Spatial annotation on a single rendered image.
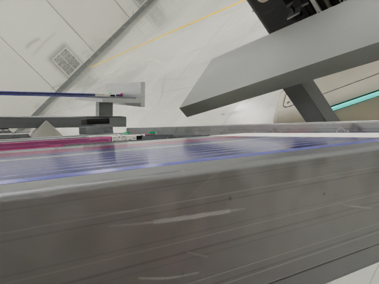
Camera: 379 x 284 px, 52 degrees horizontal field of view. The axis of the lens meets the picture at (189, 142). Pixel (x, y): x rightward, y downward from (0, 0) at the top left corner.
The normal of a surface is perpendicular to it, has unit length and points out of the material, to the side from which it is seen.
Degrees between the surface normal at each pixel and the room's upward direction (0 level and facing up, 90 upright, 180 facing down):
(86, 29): 90
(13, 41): 90
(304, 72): 90
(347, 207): 90
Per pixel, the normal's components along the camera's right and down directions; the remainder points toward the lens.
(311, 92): 0.66, -0.15
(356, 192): 0.54, 0.02
